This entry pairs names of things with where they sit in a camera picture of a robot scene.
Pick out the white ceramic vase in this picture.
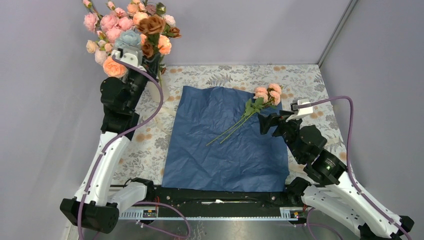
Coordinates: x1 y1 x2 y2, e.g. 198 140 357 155
146 80 170 103

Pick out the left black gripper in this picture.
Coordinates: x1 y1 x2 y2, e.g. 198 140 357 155
125 51 161 111

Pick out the cream printed ribbon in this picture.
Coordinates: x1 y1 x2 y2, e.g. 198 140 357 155
154 106 346 163

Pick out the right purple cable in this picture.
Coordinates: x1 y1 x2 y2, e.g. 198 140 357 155
291 96 413 240

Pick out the brown rose stem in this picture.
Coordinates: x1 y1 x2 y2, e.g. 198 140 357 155
137 15 170 85

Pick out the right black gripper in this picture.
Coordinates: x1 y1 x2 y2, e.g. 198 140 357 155
256 109 304 162

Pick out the pink rose stem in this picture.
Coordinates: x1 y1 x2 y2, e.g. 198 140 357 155
206 83 283 146

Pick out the pink and peach rose bunch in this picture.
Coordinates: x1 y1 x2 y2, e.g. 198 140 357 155
82 0 182 78

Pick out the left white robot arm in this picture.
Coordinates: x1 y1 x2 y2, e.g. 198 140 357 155
60 49 164 240

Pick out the blue wrapping paper sheet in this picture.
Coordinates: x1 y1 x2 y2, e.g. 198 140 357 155
162 86 289 192

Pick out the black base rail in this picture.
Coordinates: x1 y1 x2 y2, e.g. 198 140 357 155
119 185 310 221

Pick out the blue hydrangea stem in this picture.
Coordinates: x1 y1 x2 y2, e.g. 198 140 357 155
114 29 142 49

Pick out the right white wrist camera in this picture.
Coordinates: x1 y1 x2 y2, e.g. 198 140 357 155
286 98 314 122

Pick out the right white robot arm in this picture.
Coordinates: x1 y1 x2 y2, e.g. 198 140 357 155
258 110 415 240

